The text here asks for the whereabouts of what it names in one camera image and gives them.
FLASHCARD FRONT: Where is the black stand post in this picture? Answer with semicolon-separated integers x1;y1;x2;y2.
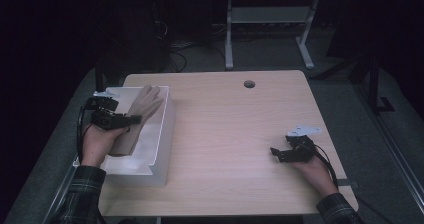
93;58;108;93
365;50;396;114

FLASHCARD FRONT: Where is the grey metal stand frame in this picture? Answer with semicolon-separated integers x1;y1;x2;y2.
224;0;322;72

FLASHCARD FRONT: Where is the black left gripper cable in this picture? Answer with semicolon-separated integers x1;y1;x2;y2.
76;104;94;166

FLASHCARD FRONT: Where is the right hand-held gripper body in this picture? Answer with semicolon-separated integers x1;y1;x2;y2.
282;124;323;163

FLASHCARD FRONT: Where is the white box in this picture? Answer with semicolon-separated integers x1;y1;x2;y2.
72;85;177;188

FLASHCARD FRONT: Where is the beige glove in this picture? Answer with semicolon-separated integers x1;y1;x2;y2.
107;85;165;158

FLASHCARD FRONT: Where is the tangle of floor cables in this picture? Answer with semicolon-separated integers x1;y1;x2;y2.
151;17;228;74

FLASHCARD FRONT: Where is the person's left hand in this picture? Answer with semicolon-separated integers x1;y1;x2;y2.
80;125;130;169

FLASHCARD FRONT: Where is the aluminium floor rail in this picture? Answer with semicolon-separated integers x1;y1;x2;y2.
40;165;81;224
352;82;424;216

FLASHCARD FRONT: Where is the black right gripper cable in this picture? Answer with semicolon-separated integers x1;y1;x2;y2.
299;140;389;224

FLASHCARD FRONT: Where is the person's right hand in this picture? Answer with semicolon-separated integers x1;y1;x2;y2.
289;157;340;199

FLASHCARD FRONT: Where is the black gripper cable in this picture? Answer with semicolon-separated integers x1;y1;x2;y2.
299;140;389;224
76;104;94;166

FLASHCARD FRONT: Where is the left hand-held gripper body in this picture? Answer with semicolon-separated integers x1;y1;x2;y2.
85;90;127;131

